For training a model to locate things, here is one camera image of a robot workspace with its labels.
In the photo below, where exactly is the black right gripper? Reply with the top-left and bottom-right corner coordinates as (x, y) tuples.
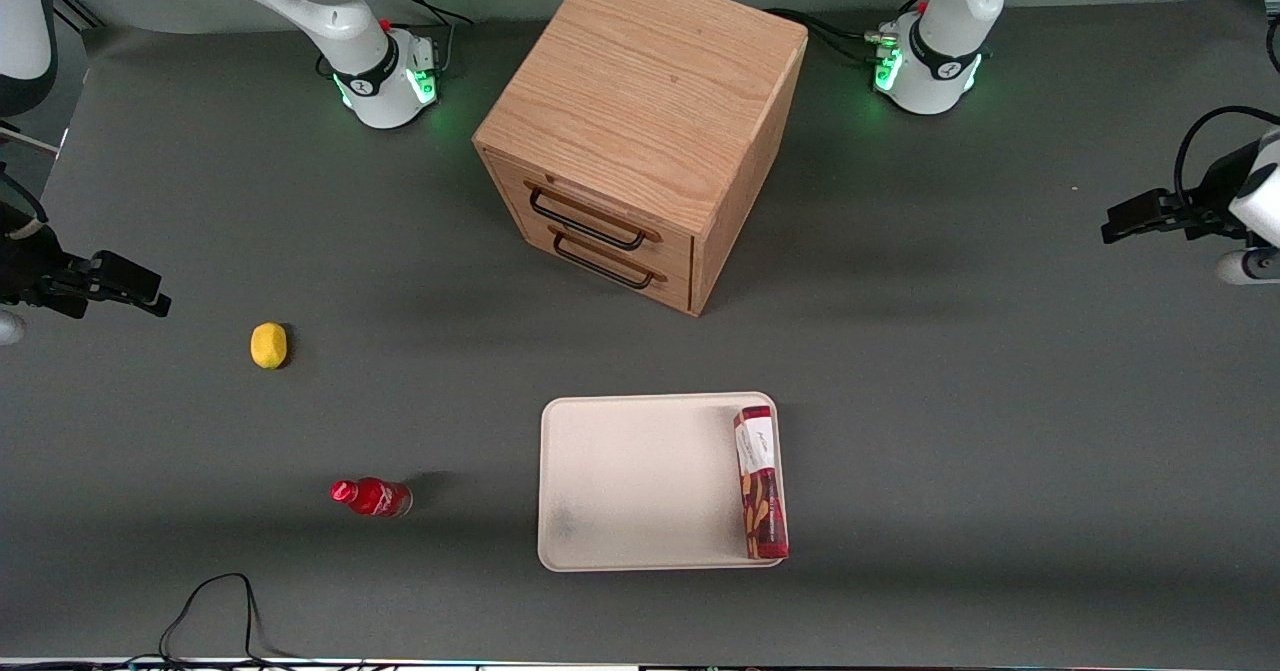
(0, 203), (172, 318)

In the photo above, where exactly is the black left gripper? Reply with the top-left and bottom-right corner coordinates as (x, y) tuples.
(1101, 140), (1252, 245)

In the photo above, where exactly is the red cookie box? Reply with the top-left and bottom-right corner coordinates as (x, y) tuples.
(733, 405), (791, 561)

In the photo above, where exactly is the cream plastic tray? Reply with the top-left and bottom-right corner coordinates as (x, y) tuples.
(538, 392), (789, 573)

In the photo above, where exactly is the yellow lemon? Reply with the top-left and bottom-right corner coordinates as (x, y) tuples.
(250, 322), (289, 370)

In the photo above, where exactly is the red soda bottle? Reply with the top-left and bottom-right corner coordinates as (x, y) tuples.
(330, 477), (413, 519)

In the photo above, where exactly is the wooden two-drawer cabinet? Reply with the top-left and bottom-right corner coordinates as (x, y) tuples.
(472, 0), (809, 318)

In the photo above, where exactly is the thin black loose cable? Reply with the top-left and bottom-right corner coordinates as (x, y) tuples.
(130, 572), (301, 668)

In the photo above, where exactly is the black left arm base cable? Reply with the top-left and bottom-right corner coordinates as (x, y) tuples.
(765, 8), (886, 64)

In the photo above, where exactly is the black arm base cable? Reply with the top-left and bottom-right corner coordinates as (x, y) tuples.
(765, 8), (886, 64)
(378, 0), (476, 77)

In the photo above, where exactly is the black right arm base cable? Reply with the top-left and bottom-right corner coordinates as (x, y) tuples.
(378, 0), (476, 77)

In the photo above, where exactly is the black wire drawer handle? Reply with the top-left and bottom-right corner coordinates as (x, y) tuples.
(551, 231), (657, 290)
(527, 185), (649, 252)

